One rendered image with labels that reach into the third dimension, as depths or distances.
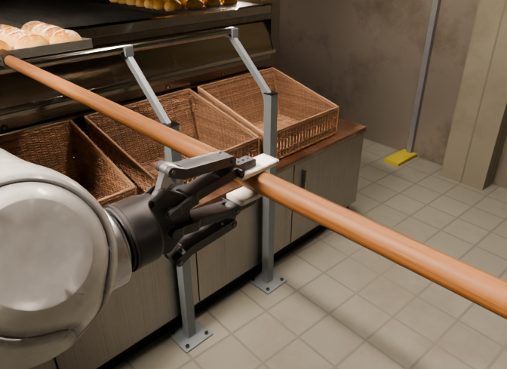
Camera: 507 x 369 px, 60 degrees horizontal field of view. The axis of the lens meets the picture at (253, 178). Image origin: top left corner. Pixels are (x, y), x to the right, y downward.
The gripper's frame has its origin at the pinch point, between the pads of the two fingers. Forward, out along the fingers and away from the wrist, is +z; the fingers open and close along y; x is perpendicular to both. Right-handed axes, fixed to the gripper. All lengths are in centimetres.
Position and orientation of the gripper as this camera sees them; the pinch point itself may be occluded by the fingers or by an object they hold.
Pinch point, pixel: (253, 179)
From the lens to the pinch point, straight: 58.6
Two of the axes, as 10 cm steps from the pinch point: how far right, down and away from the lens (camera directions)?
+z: 7.1, -3.2, 6.2
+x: 7.0, 3.4, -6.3
